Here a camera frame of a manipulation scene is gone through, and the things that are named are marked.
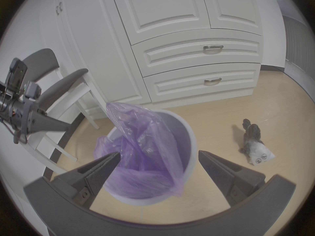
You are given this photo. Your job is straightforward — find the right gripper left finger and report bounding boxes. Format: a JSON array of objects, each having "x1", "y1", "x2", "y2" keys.
[{"x1": 53, "y1": 152, "x2": 121, "y2": 208}]

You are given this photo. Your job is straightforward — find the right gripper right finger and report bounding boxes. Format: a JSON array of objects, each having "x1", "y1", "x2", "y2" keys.
[{"x1": 198, "y1": 150, "x2": 267, "y2": 208}]

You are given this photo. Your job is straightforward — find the black and white wrapper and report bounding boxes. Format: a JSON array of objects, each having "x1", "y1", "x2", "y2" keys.
[{"x1": 238, "y1": 118, "x2": 275, "y2": 166}]

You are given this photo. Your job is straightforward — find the purple plastic bag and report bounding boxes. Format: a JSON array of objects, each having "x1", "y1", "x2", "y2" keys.
[{"x1": 94, "y1": 102, "x2": 185, "y2": 200}]

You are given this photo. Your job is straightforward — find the pale grey trash bin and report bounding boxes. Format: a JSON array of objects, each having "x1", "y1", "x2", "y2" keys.
[{"x1": 102, "y1": 109, "x2": 197, "y2": 206}]

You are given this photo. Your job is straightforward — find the white chair dark grey seat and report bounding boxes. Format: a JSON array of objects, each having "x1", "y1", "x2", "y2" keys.
[{"x1": 21, "y1": 49, "x2": 100, "y2": 175}]

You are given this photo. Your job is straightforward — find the white wardrobe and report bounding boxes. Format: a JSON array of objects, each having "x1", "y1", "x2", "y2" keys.
[{"x1": 39, "y1": 0, "x2": 264, "y2": 119}]

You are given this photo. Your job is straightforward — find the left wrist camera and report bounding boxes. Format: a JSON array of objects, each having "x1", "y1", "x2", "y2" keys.
[{"x1": 24, "y1": 81, "x2": 41, "y2": 100}]

